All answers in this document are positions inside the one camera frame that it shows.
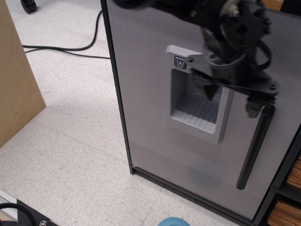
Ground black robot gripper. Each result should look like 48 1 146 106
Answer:
187 51 279 118

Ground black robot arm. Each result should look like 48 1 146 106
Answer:
116 0 278 118

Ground grey water dispenser panel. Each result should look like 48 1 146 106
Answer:
166 45 234 145

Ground wooden top shelf edge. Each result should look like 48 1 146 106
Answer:
262 0 284 11

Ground brown woven basket upper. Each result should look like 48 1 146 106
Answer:
286 154 301 191

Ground brown woven basket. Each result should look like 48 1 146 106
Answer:
267 201 301 226
286 154 301 191

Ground brown woven basket lower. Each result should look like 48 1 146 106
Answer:
267 201 301 226

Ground blue round object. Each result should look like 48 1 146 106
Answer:
158 217 190 226

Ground light wooden board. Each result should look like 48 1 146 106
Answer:
0 0 46 146

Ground black caster wheel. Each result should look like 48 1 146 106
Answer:
20 0 37 14

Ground black fridge door handle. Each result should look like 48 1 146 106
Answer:
236 105 276 190

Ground black floor cable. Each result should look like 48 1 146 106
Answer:
23 10 111 59

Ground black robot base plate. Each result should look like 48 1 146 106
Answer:
0 199 59 226

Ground aluminium rail strip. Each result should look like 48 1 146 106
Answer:
0 189 18 221

